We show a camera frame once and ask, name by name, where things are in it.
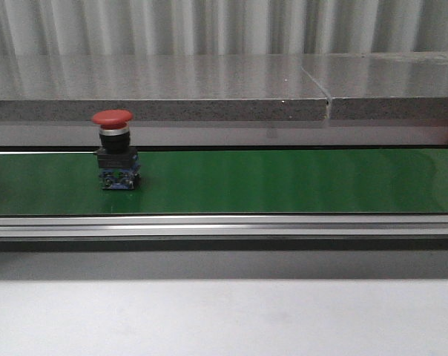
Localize grey granite slab right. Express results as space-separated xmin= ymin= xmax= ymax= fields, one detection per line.
xmin=303 ymin=52 xmax=448 ymax=122

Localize grey granite slab left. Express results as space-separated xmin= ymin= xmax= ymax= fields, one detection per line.
xmin=0 ymin=55 xmax=327 ymax=123

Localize aluminium conveyor frame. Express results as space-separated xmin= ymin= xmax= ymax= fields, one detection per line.
xmin=0 ymin=214 xmax=448 ymax=251

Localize grey granite slab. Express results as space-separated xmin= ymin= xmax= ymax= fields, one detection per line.
xmin=303 ymin=52 xmax=448 ymax=122
xmin=0 ymin=55 xmax=327 ymax=123

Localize green conveyor belt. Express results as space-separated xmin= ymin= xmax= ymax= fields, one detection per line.
xmin=0 ymin=148 xmax=448 ymax=215

